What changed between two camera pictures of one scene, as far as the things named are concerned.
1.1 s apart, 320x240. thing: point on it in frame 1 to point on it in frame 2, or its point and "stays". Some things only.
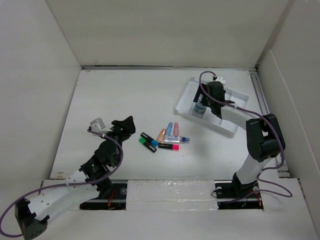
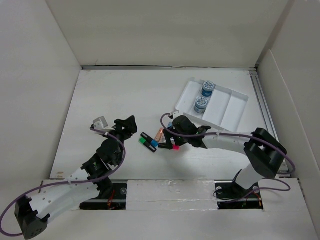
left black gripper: x=124 y=128 stays
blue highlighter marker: x=149 y=139 stays
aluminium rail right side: x=262 y=99 stays
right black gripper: x=203 y=101 to x=168 y=136
